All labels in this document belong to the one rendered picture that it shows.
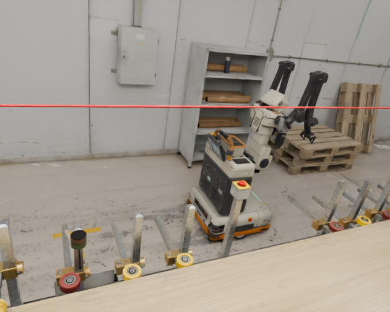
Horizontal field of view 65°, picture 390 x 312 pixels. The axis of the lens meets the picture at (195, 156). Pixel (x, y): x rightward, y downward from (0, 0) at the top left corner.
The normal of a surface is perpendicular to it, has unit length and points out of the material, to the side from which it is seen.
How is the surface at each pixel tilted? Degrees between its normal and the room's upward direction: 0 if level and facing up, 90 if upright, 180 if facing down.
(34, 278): 0
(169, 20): 90
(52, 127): 90
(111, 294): 0
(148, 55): 90
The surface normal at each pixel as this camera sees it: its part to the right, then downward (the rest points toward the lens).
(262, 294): 0.15, -0.88
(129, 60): 0.40, 0.46
